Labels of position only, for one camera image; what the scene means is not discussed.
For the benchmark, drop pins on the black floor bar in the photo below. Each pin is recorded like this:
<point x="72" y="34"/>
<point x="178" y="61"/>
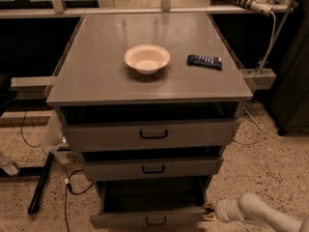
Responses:
<point x="34" y="204"/>

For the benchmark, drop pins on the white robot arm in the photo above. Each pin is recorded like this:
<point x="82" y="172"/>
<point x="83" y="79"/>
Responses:
<point x="251" y="209"/>

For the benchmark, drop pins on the dark cabinet at right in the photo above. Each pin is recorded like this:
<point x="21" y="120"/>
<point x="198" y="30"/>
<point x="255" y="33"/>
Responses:
<point x="289" y="96"/>

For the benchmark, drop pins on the grey drawer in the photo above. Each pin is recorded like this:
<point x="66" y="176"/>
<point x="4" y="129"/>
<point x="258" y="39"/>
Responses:
<point x="151" y="202"/>
<point x="151" y="168"/>
<point x="150" y="135"/>

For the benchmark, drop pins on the grey top drawer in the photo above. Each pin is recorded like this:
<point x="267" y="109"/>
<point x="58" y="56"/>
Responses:
<point x="150" y="135"/>

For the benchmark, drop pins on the grey bottom drawer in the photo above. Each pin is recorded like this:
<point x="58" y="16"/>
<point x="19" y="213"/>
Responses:
<point x="151" y="202"/>

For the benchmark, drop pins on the grey middle drawer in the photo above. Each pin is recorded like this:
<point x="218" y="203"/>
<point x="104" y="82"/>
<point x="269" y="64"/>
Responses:
<point x="151" y="168"/>

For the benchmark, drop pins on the dark blue snack packet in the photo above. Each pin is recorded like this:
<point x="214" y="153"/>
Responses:
<point x="204" y="61"/>

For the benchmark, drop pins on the white power strip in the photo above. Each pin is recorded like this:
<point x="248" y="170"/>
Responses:
<point x="258" y="6"/>

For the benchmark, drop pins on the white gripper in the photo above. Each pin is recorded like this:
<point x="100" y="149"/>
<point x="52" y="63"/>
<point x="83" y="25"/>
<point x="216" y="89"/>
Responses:
<point x="223" y="210"/>

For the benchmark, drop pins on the dark object at left edge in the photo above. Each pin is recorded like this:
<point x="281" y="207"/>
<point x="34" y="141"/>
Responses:
<point x="6" y="95"/>

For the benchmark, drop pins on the grey drawer cabinet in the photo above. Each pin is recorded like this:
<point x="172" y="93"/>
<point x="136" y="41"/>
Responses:
<point x="96" y="86"/>

